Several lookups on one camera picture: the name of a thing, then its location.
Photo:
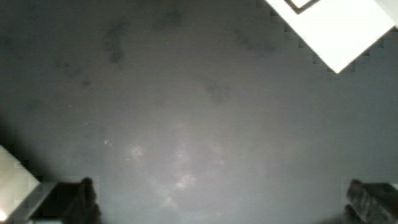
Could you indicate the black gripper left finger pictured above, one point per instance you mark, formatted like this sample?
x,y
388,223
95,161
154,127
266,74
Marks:
x,y
70,205

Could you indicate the white foam wall frame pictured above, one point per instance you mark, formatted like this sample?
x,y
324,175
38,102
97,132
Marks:
x,y
24,192

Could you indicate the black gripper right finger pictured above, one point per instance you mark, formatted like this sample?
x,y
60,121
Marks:
x,y
372,207

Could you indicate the white marker sheet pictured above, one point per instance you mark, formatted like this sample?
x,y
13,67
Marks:
x,y
340,26

